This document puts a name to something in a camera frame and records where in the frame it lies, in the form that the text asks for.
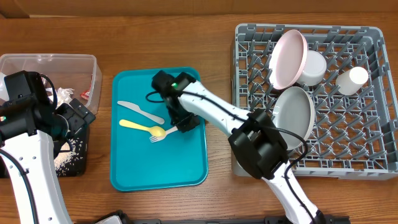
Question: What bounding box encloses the red sauce packet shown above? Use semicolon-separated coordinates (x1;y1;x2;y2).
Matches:
80;90;90;101

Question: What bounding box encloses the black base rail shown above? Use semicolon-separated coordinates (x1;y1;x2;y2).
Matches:
130;215;351;224

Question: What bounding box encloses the clear plastic bin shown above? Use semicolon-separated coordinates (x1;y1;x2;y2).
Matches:
1;54;102;114

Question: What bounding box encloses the teal plastic tray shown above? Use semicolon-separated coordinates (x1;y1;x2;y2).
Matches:
109;68;208;192

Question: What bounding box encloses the grey plastic knife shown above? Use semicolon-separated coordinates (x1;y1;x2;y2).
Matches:
117;101;165;124

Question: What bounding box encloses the pink round plate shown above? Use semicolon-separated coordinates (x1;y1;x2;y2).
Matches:
269;29;308;90

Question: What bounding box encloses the grey dishwasher rack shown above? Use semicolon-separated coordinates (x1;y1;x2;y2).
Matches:
231;24;397;180

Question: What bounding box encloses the white rice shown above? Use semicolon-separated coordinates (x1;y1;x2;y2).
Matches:
53;138;84;175

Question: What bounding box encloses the white napkin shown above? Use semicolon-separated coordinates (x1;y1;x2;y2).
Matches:
56;88;74;106

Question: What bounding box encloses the white plastic fork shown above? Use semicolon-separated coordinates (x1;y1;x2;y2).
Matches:
149;125;180;144

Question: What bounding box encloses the white plastic cup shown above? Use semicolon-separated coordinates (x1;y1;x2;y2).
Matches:
335;67;369;95

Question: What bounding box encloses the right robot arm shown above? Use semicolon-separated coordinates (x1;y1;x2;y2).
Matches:
151;70;326;223

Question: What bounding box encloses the grey round plate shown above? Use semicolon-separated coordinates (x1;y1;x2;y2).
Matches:
272;86;315;140

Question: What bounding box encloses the yellow plastic spoon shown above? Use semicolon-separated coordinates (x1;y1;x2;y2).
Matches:
119;119;166;137

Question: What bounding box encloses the grey bowl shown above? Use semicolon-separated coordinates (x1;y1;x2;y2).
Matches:
297;50;326;86

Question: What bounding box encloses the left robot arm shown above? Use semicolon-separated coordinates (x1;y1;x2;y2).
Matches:
1;70;95;223

